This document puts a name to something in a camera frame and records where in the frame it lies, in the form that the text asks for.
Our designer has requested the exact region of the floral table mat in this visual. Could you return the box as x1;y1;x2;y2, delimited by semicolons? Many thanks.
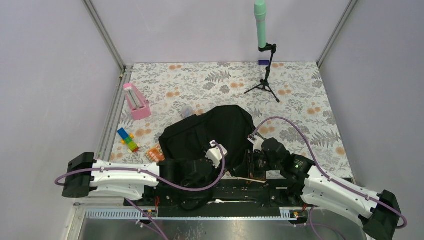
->
106;61;354;179

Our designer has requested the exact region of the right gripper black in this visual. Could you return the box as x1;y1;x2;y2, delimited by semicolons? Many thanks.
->
233;149;282;177

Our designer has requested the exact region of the colourful toy block train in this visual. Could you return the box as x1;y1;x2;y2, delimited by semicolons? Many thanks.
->
117;128;139;153

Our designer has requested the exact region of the pink metronome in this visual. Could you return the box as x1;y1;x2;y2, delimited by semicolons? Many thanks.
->
123;83;152;121

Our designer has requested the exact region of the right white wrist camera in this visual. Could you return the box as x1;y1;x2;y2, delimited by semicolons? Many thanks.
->
247;134;265;151

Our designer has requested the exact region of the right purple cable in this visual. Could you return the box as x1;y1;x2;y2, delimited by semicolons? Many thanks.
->
250;116;409;240

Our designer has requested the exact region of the black tripod microphone stand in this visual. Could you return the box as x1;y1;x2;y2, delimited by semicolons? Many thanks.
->
244;43;280;103

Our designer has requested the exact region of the clear small cup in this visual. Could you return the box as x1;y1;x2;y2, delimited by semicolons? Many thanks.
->
180;105;194;118

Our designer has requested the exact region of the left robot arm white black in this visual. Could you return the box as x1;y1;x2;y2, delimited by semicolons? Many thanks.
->
55;152;225;206

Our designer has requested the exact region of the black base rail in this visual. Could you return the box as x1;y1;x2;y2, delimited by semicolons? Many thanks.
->
123;178;311;218

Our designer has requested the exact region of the orange snack packet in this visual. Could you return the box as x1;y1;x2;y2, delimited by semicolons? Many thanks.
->
146;144;165;163

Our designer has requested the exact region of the black student backpack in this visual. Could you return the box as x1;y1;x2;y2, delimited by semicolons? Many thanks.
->
158;105;256;176

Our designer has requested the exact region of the green microphone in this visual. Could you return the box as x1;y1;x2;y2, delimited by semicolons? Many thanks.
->
253;0;267;49

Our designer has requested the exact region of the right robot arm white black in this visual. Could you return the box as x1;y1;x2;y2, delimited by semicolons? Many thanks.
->
248;136;401;240

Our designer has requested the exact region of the small blue block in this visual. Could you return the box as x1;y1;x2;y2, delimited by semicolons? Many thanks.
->
258;60;269;66

